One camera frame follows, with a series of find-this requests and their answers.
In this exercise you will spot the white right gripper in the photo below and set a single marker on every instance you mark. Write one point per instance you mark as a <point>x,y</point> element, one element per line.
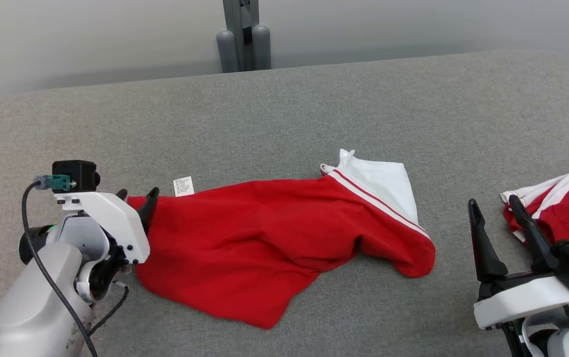
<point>522,300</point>

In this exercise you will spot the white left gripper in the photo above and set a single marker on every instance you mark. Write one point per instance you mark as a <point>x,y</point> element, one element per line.
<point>115,223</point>

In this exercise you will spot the red and white basketball jersey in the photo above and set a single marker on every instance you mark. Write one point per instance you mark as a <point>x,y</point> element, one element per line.
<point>254,238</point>

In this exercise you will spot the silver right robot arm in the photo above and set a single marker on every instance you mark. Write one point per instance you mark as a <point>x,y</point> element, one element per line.
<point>552,347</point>

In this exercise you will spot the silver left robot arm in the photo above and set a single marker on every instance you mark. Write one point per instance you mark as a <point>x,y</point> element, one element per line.
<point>31,297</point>

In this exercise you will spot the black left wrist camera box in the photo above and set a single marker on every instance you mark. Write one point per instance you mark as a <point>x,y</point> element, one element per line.
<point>78,168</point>

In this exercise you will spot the grey metal stand post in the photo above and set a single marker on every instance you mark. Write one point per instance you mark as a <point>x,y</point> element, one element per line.
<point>243,39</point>

